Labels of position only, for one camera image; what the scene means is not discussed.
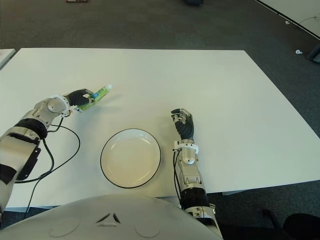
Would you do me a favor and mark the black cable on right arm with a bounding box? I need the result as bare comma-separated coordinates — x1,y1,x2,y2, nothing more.
172,149,183,208

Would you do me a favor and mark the white plate with black rim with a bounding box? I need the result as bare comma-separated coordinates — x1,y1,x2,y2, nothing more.
100,128,162,189

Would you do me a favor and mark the black chair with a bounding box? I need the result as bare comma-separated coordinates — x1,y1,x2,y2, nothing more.
261,208,320,240

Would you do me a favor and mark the thin black cable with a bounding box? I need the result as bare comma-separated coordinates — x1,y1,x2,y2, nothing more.
13,117,81,185

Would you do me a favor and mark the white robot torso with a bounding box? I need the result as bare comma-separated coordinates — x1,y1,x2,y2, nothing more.
0,194,223,240

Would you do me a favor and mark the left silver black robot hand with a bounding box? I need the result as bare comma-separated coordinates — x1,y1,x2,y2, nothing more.
63,87,95,108

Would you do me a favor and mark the green white toothpaste tube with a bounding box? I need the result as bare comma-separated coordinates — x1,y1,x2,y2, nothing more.
76,84,113,113

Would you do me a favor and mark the dark grey chair base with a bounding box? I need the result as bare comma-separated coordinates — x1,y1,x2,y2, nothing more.
306,43,320,63

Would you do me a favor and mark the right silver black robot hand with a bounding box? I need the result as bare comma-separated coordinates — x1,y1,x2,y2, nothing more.
170,108,196,141

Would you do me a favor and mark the thick black cable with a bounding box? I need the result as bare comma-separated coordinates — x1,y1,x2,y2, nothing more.
25,139,54,214

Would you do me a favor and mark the small white side table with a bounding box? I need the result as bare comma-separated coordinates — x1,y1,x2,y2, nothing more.
0,48,16,70

